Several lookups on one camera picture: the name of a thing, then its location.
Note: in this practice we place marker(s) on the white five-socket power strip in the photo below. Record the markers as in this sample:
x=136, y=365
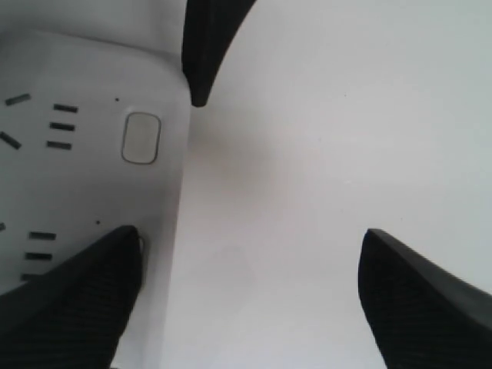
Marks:
x=92, y=138

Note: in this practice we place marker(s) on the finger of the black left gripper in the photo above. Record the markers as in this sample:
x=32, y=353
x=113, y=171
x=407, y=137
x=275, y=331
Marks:
x=209, y=29

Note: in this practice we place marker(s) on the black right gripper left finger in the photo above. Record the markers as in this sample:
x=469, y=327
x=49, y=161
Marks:
x=74, y=315

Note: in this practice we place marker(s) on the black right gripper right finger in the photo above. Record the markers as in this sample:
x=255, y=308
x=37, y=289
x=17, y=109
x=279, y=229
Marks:
x=421, y=316

